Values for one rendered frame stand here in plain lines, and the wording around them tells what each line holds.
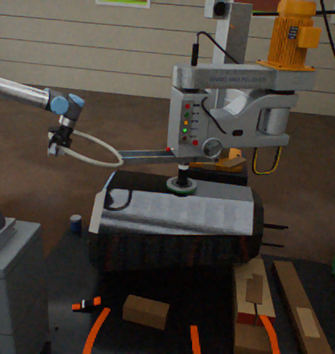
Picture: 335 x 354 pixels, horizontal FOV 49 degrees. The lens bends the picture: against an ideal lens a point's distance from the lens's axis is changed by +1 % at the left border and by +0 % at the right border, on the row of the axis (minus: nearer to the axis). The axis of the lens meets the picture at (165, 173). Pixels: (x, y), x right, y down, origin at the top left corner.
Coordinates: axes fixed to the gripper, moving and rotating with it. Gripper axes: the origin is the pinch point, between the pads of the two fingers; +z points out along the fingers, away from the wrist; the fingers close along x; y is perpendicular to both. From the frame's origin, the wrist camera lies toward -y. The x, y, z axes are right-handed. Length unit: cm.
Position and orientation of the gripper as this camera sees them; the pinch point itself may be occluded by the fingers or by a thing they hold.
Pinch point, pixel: (52, 154)
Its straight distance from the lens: 220.6
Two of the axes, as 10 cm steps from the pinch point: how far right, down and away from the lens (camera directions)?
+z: -4.2, 8.6, 2.7
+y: 6.9, 5.0, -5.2
